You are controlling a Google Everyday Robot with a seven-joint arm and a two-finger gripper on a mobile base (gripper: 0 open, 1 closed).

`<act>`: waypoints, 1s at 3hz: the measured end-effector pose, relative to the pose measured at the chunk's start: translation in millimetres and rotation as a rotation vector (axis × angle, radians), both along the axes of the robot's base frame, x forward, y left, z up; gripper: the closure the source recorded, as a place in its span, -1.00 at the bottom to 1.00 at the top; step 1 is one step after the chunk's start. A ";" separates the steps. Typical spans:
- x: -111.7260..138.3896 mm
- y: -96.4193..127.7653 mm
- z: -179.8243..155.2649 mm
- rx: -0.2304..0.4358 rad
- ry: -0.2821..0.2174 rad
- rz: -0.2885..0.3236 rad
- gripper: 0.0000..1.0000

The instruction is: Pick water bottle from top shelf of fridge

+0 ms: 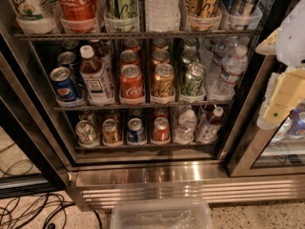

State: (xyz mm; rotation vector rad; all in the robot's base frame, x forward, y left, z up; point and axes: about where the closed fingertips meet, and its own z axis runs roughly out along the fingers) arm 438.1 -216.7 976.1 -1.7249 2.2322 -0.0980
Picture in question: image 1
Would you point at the blue pepsi can middle shelf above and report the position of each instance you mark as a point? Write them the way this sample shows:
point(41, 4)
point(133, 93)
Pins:
point(65, 85)

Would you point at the gold can top shelf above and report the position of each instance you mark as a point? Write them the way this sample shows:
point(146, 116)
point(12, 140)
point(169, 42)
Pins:
point(201, 14)

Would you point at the red coke can middle front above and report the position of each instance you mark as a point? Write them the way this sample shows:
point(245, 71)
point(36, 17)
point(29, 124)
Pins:
point(131, 80)

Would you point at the gold can middle front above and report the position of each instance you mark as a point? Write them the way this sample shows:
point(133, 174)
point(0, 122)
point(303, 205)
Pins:
point(162, 81)

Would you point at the silver green can bottom shelf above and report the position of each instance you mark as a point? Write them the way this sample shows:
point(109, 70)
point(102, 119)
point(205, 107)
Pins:
point(85, 131)

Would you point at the clear water bottle top shelf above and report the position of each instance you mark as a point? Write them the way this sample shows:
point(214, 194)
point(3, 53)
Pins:
point(162, 15)

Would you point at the gold can bottom shelf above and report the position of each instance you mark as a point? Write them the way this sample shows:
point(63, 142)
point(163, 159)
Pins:
point(110, 132)

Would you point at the gold can middle second row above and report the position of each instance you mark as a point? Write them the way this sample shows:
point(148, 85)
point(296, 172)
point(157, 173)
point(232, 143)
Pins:
point(160, 56)

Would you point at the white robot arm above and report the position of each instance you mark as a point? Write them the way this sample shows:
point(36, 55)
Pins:
point(284, 90)

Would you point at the clear plastic bin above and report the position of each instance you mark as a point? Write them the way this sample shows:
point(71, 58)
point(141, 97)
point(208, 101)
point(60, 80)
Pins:
point(166, 213)

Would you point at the red can middle second row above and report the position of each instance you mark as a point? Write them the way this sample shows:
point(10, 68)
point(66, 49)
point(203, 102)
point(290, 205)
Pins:
point(128, 57)

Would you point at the green can top shelf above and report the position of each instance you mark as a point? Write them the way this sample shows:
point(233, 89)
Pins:
point(122, 9)

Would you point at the gold can shelf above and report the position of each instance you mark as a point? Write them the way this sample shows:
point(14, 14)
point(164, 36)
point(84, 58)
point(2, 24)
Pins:
point(201, 14)
point(110, 132)

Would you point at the blue pepsi can shelf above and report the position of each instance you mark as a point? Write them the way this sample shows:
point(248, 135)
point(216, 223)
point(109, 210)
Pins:
point(136, 132)
point(65, 85)

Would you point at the green can middle front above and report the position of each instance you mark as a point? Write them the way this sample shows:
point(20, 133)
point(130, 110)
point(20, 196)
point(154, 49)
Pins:
point(192, 79)

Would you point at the red coca-cola can top shelf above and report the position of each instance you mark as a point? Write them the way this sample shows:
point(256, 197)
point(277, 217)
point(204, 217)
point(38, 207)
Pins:
point(79, 11)

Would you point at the green can middle second row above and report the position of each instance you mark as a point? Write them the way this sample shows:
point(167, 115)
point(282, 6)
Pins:
point(189, 56)

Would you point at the white 7up can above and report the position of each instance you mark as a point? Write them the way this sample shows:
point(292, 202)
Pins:
point(34, 9)

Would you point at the stainless steel fridge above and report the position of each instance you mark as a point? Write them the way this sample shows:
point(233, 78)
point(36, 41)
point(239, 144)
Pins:
point(100, 175)

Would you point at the right glass fridge door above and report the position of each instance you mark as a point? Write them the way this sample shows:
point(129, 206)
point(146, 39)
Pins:
point(253, 154)

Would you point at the tea bottle bottom shelf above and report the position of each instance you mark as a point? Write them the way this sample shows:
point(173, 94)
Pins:
point(209, 126)

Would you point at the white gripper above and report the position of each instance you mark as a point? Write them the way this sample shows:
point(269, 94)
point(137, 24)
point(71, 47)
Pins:
point(292, 43)

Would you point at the iced tea bottle white cap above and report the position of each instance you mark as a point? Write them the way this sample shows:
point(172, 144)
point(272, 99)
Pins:
point(94, 74)

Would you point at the red coke can bottom shelf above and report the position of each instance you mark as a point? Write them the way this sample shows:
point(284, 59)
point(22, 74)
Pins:
point(161, 130)

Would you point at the left open fridge door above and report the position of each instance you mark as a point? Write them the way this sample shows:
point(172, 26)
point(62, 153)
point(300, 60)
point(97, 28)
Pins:
point(28, 165)

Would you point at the water bottle bottom shelf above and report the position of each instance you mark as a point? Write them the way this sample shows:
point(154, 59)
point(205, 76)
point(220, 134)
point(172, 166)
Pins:
point(184, 126)

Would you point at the water bottle middle shelf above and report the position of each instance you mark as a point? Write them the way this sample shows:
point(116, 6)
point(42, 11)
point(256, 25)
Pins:
point(233, 66)

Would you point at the blue pepsi can bottom shelf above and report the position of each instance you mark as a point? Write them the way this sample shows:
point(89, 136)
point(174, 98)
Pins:
point(136, 132)

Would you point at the pepsi can middle second row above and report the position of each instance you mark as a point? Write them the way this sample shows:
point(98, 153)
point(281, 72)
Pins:
point(68, 60)

